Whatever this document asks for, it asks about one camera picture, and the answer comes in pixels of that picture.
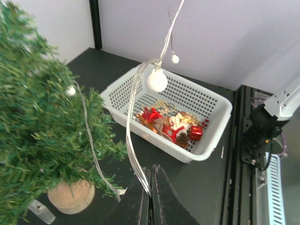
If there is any white slotted cable duct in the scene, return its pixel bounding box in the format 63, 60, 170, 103
266, 153, 286, 225

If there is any small green christmas tree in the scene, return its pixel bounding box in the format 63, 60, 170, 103
0, 0, 127, 225

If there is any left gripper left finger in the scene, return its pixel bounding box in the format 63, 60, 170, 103
101, 178, 150, 225

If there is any black aluminium rail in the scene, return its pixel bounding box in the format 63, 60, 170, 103
220, 85, 256, 225

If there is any right black frame post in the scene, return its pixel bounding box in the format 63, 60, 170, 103
89, 0, 102, 50

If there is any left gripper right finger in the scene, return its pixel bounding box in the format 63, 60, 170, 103
151, 165, 199, 225

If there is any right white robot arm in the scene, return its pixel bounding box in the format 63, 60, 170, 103
243, 75, 300, 171

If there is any pile of christmas ornaments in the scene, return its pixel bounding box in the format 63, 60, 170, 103
132, 100, 209, 151

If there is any string of white lights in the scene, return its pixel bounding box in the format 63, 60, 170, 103
65, 0, 186, 223

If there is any white plastic basket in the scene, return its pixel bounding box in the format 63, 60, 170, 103
99, 62, 233, 164

